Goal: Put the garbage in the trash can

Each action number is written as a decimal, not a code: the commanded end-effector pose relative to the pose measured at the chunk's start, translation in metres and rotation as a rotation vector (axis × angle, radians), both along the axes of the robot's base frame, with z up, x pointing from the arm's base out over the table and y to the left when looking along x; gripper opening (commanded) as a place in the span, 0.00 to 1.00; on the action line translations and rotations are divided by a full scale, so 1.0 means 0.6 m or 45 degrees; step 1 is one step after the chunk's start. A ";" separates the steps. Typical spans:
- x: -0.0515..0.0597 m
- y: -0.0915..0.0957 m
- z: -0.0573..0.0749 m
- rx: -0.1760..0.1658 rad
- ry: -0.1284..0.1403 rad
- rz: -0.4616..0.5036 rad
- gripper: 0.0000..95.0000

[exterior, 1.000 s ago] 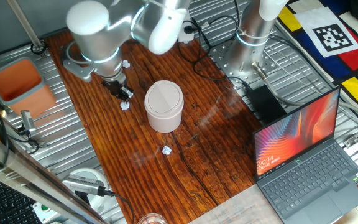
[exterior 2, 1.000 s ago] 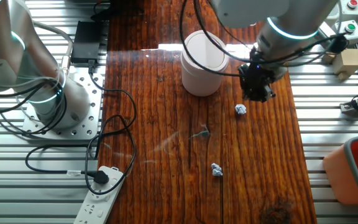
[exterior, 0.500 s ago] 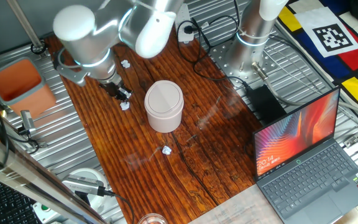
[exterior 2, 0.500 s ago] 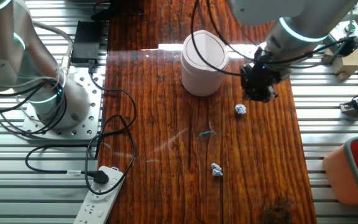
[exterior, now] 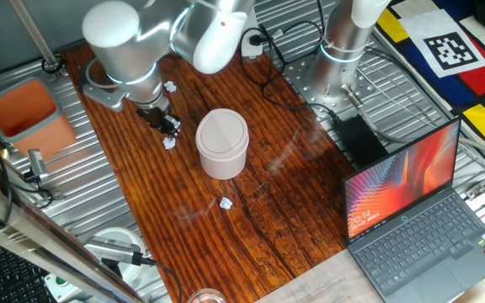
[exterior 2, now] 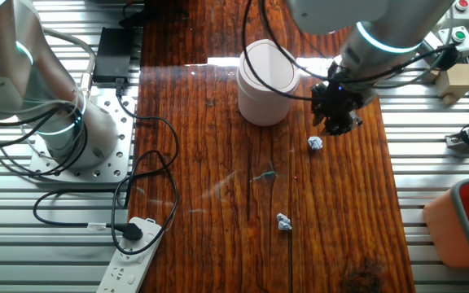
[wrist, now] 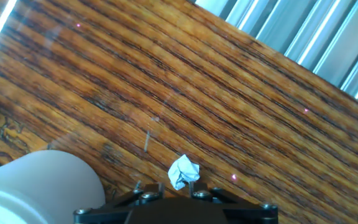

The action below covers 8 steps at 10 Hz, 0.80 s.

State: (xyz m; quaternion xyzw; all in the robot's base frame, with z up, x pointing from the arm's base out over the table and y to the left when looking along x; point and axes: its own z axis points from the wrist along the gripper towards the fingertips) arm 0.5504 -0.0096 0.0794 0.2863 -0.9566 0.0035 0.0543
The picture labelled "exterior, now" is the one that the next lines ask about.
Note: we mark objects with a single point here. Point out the colourful block-pattern cloth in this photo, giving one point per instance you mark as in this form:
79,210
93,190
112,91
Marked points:
478,80

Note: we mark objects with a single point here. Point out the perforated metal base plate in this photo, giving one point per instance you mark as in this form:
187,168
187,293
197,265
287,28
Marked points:
297,76

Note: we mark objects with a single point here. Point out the small silver camera on mount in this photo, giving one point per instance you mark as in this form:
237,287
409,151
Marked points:
37,162

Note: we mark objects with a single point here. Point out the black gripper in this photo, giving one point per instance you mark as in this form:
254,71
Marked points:
154,118

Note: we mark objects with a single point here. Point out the clear glass cup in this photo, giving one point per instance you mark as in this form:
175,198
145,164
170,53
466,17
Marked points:
206,296

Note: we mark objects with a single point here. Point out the green push-button box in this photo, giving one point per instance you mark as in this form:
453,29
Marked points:
59,283

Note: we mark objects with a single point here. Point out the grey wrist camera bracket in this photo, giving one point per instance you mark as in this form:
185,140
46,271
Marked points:
108,97

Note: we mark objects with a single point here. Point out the orange bin with grey rim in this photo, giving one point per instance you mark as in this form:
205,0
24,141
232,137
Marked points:
49,134

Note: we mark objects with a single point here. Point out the shiny metal frame bar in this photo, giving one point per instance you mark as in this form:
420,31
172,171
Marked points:
28,235

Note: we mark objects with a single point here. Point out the silver depth camera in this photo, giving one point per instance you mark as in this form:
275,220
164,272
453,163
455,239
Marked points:
112,250

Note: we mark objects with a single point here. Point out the dark grey laptop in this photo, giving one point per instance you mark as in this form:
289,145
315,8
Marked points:
415,244

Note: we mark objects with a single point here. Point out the black keyboard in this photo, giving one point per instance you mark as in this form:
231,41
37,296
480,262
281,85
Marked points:
15,282

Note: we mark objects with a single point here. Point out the white power strip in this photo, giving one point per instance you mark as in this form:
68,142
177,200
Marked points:
251,51

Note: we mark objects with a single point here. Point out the thin metal rod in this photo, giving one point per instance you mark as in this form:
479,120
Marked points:
32,31

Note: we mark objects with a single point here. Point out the white marker tag sheet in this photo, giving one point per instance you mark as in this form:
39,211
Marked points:
451,50

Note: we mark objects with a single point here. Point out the white paper ball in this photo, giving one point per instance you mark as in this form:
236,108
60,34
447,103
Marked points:
225,203
168,143
170,86

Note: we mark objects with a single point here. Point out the black power adapter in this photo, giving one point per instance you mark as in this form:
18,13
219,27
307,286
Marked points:
358,141

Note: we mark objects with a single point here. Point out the white cylinder container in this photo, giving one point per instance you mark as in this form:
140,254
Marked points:
118,233

